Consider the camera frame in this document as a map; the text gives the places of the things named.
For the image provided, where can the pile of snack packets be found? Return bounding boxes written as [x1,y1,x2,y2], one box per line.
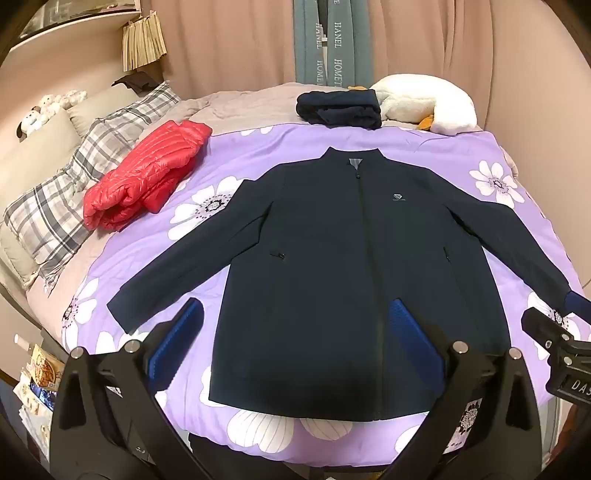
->
[11,333,66,444]

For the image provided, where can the dark brown cloth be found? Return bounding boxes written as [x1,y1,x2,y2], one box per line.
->
[112,71,162,95]

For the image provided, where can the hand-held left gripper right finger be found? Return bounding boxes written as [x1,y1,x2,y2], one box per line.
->
[383,299,555,480]

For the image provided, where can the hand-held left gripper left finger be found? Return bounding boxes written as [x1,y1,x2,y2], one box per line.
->
[48,298,205,480]

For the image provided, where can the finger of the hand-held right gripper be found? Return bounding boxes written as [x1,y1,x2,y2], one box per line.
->
[521,306,583,352]
[561,290,591,325]

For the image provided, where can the purple floral blanket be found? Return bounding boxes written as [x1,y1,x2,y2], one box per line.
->
[60,121,587,467]

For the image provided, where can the grey plaid pillow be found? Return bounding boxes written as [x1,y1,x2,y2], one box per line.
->
[4,80,183,280]

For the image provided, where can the navy zip jacket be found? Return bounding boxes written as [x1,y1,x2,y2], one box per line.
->
[106,147,583,423]

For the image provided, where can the white plush bear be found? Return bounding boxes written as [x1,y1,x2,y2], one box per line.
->
[39,90,88,116]

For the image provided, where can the beige pillow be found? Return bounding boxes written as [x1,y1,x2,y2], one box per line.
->
[0,108,81,217]
[67,83,139,137]

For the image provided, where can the pink curtain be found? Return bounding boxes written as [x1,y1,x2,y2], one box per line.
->
[152,0,591,134]

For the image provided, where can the white plush goose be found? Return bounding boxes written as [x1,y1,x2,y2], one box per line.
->
[369,74,478,136]

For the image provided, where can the folded navy clothes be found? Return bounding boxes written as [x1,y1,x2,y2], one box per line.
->
[295,89,383,130]

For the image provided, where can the red down jacket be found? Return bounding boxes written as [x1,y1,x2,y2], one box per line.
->
[83,120,213,232]

